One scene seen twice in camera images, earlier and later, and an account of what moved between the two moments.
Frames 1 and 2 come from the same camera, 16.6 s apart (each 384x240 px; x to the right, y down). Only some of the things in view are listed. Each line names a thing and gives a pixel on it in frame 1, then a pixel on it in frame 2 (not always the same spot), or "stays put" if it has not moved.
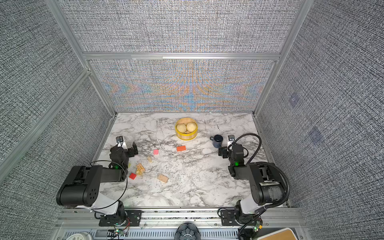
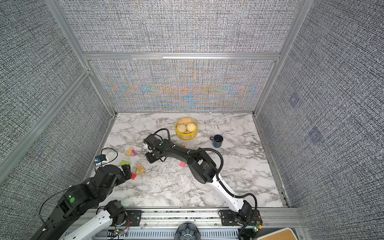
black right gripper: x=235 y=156 to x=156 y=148
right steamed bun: x=191 y=126 stays put
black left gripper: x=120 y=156 to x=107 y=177
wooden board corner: x=285 y=234 stays put
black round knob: x=187 y=231 stays put
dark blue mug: x=217 y=140 stays put
